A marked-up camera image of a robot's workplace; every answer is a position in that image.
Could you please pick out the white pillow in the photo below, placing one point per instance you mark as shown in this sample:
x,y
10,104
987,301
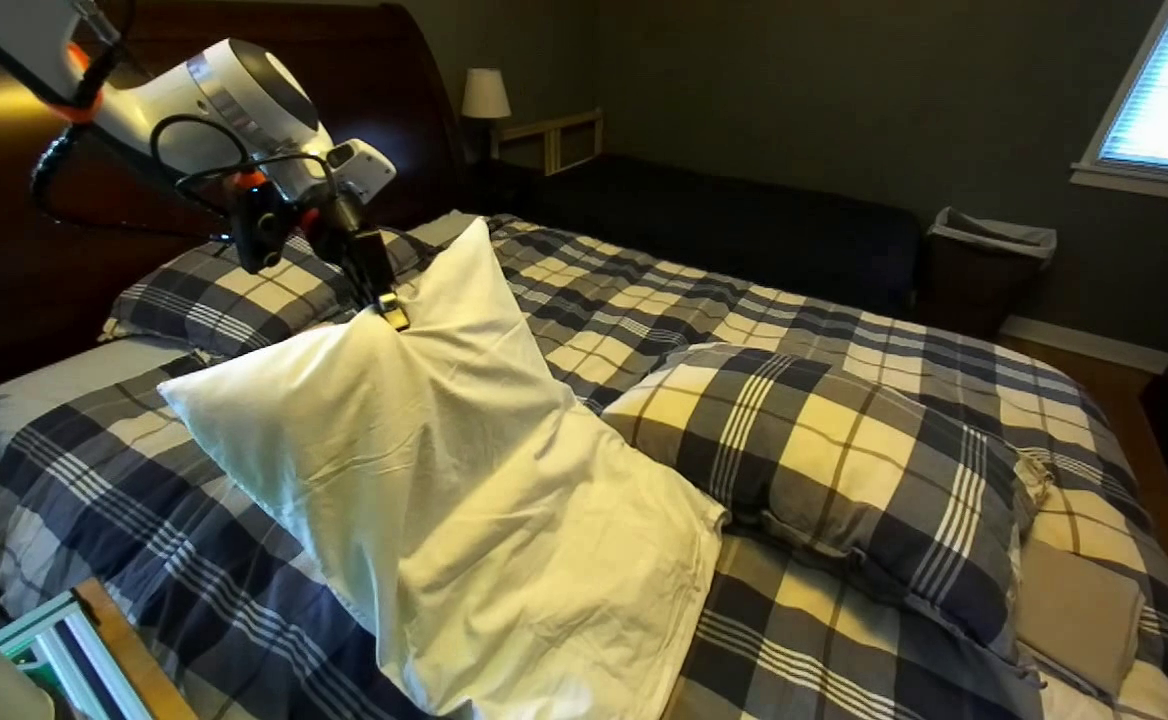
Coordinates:
x,y
464,470

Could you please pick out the small plaid pillow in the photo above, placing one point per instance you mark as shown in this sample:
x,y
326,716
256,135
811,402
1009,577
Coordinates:
x,y
234,295

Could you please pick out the grey bed sheet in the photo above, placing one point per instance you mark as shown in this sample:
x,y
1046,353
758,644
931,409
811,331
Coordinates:
x,y
54,385

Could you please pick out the lined trash bin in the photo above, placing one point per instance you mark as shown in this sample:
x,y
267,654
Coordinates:
x,y
984,270

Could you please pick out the large plaid pillow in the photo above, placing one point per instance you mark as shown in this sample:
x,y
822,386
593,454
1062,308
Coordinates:
x,y
824,460

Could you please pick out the dark wooden headboard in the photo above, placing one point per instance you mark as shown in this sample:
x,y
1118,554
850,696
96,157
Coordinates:
x,y
4,270

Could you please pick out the wooden framed board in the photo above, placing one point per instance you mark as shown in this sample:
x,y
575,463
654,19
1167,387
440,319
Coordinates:
x,y
114,660

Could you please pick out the table lamp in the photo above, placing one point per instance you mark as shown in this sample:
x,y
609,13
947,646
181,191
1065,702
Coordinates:
x,y
485,95

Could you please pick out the tan pillow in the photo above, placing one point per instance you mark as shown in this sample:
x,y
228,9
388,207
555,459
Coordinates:
x,y
1079,610

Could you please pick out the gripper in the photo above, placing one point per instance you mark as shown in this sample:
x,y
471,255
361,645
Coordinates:
x,y
364,255

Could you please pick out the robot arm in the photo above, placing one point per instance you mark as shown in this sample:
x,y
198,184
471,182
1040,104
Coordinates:
x,y
234,95

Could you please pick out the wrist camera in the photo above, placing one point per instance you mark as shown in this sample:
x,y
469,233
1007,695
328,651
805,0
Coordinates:
x,y
262,225

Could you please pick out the white wooden frame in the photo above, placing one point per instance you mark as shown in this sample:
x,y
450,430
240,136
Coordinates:
x,y
549,135

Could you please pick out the plaid comforter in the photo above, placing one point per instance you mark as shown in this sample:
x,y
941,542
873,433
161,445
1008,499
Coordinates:
x,y
824,300

